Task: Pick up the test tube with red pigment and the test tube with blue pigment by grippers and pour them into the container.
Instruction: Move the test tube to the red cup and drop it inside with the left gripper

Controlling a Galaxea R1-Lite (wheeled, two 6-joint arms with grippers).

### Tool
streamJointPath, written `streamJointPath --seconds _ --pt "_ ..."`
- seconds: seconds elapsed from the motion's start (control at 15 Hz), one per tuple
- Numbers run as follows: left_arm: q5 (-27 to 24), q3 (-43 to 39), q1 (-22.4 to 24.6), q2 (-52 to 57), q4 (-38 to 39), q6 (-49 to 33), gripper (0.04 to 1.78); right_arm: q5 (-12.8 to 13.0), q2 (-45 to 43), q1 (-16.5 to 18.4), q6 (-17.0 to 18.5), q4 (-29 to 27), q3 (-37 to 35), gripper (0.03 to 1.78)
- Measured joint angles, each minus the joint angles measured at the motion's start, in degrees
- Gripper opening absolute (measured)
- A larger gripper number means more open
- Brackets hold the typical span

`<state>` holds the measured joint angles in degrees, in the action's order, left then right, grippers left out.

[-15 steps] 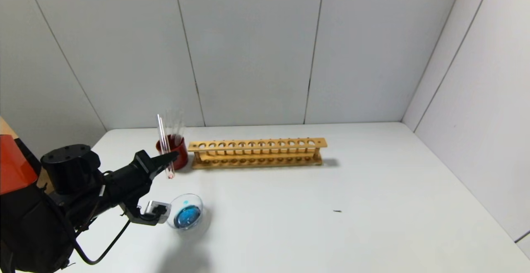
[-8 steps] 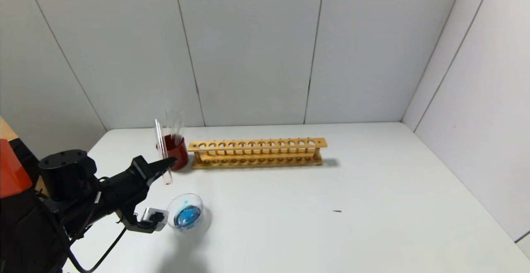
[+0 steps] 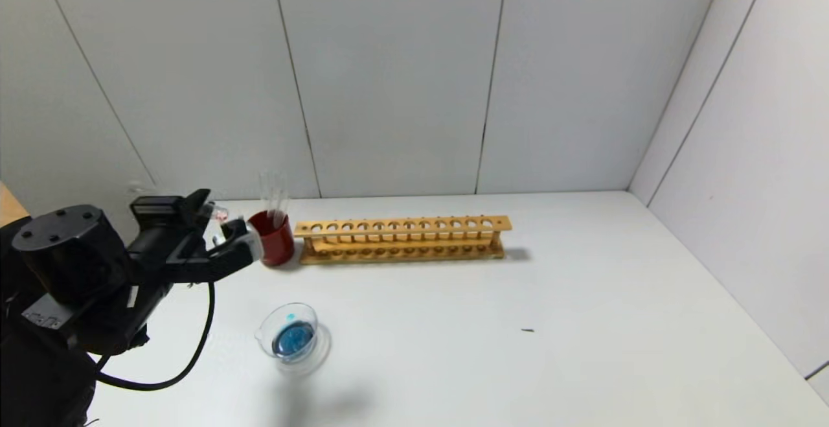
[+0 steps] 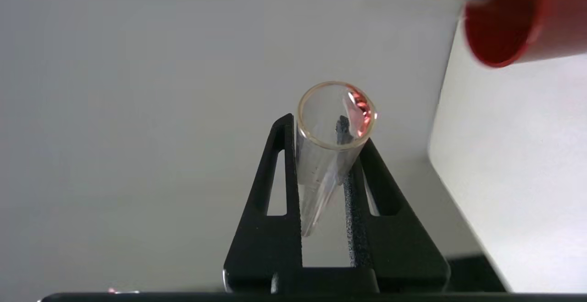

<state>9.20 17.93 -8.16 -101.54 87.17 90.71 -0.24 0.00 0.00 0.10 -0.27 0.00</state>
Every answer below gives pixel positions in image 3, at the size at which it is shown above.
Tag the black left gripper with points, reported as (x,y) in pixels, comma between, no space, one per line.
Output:
(162,252)

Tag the red pigment glass test tube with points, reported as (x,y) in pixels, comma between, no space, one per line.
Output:
(219,212)

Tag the black and orange left arm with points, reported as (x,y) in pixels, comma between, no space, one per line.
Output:
(65,252)

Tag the empty clear glass test tube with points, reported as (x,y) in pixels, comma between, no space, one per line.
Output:
(265,194)
(276,210)

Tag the wooden test tube rack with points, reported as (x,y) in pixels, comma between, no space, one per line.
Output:
(401,225)

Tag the dark red cup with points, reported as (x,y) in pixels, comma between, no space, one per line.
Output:
(278,242)

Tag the clear glass spouted dish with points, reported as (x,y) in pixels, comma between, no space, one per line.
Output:
(295,339)

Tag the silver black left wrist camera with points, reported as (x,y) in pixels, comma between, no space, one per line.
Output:
(236,252)

